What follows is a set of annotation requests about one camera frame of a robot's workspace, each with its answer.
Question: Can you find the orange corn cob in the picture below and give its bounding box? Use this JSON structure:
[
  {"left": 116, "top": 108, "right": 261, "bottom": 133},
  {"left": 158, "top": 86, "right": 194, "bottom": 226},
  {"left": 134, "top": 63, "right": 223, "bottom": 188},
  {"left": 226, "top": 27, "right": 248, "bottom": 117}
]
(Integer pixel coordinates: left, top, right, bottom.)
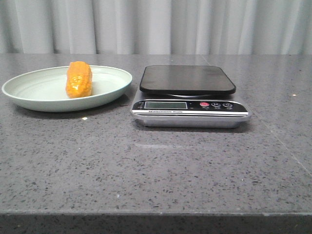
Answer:
[{"left": 65, "top": 61, "right": 93, "bottom": 98}]

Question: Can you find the silver black kitchen scale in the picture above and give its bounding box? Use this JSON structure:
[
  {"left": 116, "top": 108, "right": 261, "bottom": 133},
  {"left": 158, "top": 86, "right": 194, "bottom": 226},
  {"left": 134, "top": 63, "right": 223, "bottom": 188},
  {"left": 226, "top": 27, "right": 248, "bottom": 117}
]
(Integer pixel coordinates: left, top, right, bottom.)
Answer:
[{"left": 131, "top": 65, "right": 252, "bottom": 128}]

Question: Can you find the pale green round plate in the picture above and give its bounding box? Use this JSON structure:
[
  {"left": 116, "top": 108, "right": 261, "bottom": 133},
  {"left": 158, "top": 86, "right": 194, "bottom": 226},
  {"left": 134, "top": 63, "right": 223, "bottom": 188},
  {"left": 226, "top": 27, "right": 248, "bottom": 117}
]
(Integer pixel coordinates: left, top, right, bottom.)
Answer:
[{"left": 2, "top": 65, "right": 133, "bottom": 112}]

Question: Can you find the white pleated curtain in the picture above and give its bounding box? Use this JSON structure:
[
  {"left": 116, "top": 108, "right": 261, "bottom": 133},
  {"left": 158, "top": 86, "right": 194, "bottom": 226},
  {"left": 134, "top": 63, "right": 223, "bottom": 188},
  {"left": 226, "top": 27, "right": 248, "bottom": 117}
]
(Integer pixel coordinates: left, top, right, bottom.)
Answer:
[{"left": 0, "top": 0, "right": 312, "bottom": 55}]

